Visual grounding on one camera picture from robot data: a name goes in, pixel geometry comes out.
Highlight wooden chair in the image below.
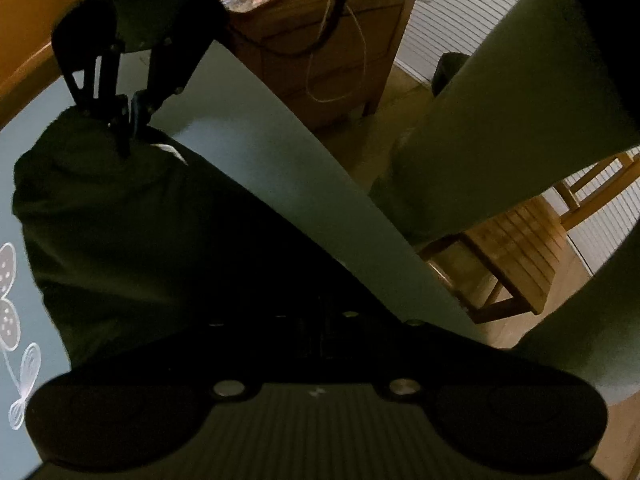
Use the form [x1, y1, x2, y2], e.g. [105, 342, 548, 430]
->
[417, 152, 640, 324]

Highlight person's olive trouser legs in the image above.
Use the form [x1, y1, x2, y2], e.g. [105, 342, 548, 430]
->
[394, 0, 640, 278]

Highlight small black bin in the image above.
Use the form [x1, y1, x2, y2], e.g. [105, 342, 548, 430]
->
[431, 52, 472, 97]

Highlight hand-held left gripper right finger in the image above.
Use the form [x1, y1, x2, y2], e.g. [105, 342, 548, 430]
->
[320, 310, 496, 403]

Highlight wooden headboard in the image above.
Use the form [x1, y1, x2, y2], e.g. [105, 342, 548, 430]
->
[0, 0, 96, 132]

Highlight blue floral bed sheet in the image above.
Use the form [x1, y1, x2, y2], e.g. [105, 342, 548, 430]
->
[0, 40, 621, 480]

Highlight black cable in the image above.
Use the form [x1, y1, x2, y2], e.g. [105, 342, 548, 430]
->
[229, 0, 357, 59]

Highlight wooden nightstand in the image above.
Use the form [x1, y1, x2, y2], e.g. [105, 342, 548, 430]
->
[219, 0, 417, 132]

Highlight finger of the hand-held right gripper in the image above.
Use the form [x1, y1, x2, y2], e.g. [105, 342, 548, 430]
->
[129, 35, 207, 137]
[62, 45, 132, 157]

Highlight white cable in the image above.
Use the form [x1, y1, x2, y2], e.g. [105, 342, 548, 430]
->
[304, 0, 369, 107]

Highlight black drawstring pants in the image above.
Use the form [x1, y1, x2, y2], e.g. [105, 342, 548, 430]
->
[12, 107, 417, 392]

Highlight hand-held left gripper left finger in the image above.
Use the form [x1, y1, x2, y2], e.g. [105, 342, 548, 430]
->
[134, 310, 315, 403]

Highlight person's leg in green trousers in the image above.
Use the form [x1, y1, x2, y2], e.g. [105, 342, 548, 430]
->
[514, 237, 640, 407]
[369, 0, 640, 247]

